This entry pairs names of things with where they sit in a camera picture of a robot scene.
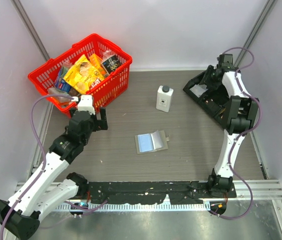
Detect grey leather card holder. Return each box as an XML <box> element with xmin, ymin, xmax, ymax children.
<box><xmin>135</xmin><ymin>130</ymin><xmax>169</xmax><ymax>155</ymax></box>

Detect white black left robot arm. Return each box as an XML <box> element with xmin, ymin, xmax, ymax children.
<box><xmin>0</xmin><ymin>107</ymin><xmax>108</xmax><ymax>240</ymax></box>

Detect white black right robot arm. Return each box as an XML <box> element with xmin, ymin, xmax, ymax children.
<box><xmin>200</xmin><ymin>53</ymin><xmax>259</xmax><ymax>198</ymax></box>

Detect silver cards in tray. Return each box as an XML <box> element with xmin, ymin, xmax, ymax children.
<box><xmin>190</xmin><ymin>84</ymin><xmax>208</xmax><ymax>98</ymax></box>

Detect black three-compartment card tray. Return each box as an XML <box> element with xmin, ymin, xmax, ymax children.
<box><xmin>183</xmin><ymin>71</ymin><xmax>230</xmax><ymax>125</ymax></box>

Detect clear wrapped pale package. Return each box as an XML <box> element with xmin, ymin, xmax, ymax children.
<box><xmin>47</xmin><ymin>87</ymin><xmax>71</xmax><ymax>103</ymax></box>

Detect blue snack box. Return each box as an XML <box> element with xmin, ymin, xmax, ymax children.
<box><xmin>54</xmin><ymin>66</ymin><xmax>71</xmax><ymax>93</ymax></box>

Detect yellow classic chips bag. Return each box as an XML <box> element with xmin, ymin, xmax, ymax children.
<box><xmin>64</xmin><ymin>54</ymin><xmax>105</xmax><ymax>95</ymax></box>

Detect white bottle grey cap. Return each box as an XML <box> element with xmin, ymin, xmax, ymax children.
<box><xmin>156</xmin><ymin>85</ymin><xmax>174</xmax><ymax>113</ymax></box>

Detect black labelled snack jar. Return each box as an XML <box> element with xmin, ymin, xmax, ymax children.
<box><xmin>102</xmin><ymin>55</ymin><xmax>122</xmax><ymax>74</ymax></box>

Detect red plastic shopping basket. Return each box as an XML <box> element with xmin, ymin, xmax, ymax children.
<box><xmin>28</xmin><ymin>33</ymin><xmax>132</xmax><ymax>112</ymax></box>

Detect orange snack packet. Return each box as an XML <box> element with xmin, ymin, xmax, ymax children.
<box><xmin>89</xmin><ymin>53</ymin><xmax>108</xmax><ymax>78</ymax></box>

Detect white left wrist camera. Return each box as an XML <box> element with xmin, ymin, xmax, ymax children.
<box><xmin>71</xmin><ymin>94</ymin><xmax>95</xmax><ymax>115</ymax></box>

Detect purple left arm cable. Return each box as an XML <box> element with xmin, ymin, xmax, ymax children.
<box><xmin>0</xmin><ymin>94</ymin><xmax>109</xmax><ymax>240</ymax></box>

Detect white slotted cable duct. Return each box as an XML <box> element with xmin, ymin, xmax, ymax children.
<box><xmin>55</xmin><ymin>201</ymin><xmax>211</xmax><ymax>213</ymax></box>

